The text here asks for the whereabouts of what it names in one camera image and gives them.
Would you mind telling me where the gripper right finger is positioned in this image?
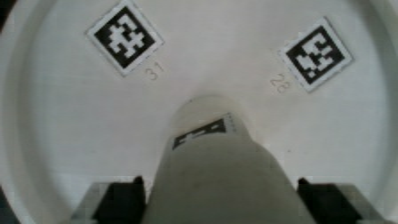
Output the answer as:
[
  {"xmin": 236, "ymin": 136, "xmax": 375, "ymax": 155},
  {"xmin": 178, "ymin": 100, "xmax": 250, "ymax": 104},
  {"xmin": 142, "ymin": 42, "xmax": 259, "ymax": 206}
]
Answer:
[{"xmin": 297, "ymin": 178, "xmax": 385, "ymax": 224}]

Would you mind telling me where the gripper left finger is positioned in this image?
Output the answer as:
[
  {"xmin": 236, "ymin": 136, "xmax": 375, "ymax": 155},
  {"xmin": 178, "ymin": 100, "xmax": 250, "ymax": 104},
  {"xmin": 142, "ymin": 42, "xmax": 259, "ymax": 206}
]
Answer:
[{"xmin": 69, "ymin": 176, "xmax": 146, "ymax": 224}]

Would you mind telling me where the white cylindrical table leg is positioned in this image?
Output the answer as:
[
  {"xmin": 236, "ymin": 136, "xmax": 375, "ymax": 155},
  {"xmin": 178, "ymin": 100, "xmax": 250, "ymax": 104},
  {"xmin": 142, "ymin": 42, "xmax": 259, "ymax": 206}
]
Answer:
[{"xmin": 142, "ymin": 96, "xmax": 316, "ymax": 224}]

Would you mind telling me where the white round table top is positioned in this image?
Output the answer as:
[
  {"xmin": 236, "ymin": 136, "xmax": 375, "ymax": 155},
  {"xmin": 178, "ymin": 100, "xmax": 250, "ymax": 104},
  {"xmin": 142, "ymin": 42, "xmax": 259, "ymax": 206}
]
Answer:
[{"xmin": 0, "ymin": 0, "xmax": 398, "ymax": 224}]

